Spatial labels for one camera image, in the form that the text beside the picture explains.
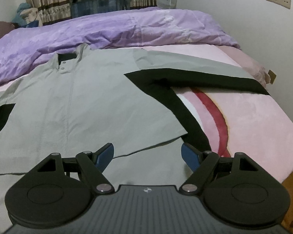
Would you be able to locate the grey and black jacket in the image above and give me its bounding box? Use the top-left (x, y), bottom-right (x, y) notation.
top-left (0, 44), bottom-right (269, 233)

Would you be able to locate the pile of clothes by curtain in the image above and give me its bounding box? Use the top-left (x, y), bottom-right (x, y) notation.
top-left (12, 3), bottom-right (43, 28)

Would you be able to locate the pink plush blanket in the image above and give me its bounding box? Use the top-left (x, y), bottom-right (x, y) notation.
top-left (0, 44), bottom-right (293, 184)

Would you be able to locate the mauve bed sheet mattress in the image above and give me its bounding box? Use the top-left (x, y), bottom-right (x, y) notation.
top-left (218, 45), bottom-right (271, 87)

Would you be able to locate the purple duvet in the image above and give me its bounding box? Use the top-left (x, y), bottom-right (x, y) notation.
top-left (0, 8), bottom-right (239, 86)

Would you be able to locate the low brown wall socket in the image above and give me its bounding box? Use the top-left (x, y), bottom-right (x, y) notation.
top-left (268, 70), bottom-right (277, 85)

